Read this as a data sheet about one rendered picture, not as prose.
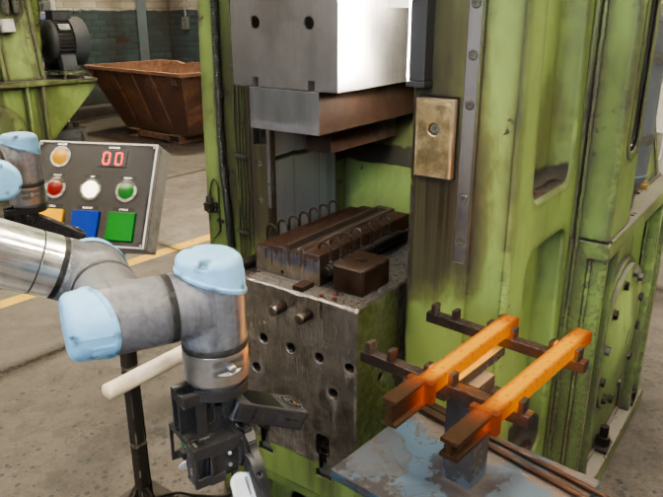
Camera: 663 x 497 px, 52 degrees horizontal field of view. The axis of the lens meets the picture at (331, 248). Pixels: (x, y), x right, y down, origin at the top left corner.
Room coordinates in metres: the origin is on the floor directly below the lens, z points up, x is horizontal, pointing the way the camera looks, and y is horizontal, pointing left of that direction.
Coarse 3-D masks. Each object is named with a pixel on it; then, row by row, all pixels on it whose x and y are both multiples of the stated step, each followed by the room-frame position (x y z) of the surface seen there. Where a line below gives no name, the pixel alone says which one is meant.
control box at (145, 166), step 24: (48, 144) 1.80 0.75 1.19; (72, 144) 1.79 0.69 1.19; (96, 144) 1.78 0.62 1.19; (120, 144) 1.77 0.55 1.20; (144, 144) 1.76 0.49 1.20; (48, 168) 1.77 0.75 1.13; (72, 168) 1.76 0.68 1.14; (96, 168) 1.75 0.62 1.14; (120, 168) 1.73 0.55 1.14; (144, 168) 1.72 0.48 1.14; (72, 192) 1.72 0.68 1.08; (144, 192) 1.69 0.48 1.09; (144, 216) 1.66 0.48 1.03; (144, 240) 1.63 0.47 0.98
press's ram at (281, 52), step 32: (256, 0) 1.58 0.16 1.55; (288, 0) 1.53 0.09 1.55; (320, 0) 1.48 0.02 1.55; (352, 0) 1.49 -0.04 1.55; (384, 0) 1.59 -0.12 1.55; (256, 32) 1.58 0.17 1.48; (288, 32) 1.53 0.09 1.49; (320, 32) 1.48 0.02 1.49; (352, 32) 1.49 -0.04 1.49; (384, 32) 1.60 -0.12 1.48; (256, 64) 1.58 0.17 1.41; (288, 64) 1.53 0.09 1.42; (320, 64) 1.48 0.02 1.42; (352, 64) 1.50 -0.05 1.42; (384, 64) 1.60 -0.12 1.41
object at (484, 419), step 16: (576, 336) 1.07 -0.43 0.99; (560, 352) 1.01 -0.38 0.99; (528, 368) 0.96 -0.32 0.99; (544, 368) 0.96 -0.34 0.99; (560, 368) 1.00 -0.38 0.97; (512, 384) 0.91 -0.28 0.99; (528, 384) 0.91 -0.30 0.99; (544, 384) 0.95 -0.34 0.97; (496, 400) 0.87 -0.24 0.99; (512, 400) 0.87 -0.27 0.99; (480, 416) 0.82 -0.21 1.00; (496, 416) 0.82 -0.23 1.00; (448, 432) 0.78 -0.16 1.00; (464, 432) 0.78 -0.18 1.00; (480, 432) 0.82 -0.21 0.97; (496, 432) 0.82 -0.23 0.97; (448, 448) 0.76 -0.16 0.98; (464, 448) 0.78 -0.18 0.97
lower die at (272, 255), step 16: (352, 208) 1.91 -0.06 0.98; (368, 208) 1.88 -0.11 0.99; (320, 224) 1.73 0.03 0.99; (336, 224) 1.70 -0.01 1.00; (384, 224) 1.72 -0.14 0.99; (400, 224) 1.78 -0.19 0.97; (272, 240) 1.63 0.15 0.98; (288, 240) 1.60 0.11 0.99; (320, 240) 1.57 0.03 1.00; (336, 240) 1.59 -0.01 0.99; (368, 240) 1.65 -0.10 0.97; (256, 256) 1.60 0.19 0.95; (272, 256) 1.56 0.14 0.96; (288, 256) 1.53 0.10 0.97; (304, 256) 1.51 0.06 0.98; (320, 256) 1.48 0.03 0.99; (336, 256) 1.54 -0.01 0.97; (272, 272) 1.56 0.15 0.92; (288, 272) 1.54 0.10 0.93; (304, 272) 1.51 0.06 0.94; (320, 272) 1.48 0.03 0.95
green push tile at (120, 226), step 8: (112, 216) 1.66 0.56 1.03; (120, 216) 1.66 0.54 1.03; (128, 216) 1.66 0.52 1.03; (112, 224) 1.65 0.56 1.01; (120, 224) 1.65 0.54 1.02; (128, 224) 1.65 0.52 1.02; (112, 232) 1.64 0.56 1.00; (120, 232) 1.64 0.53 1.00; (128, 232) 1.64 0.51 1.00; (112, 240) 1.63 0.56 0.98; (120, 240) 1.63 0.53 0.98; (128, 240) 1.63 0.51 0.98
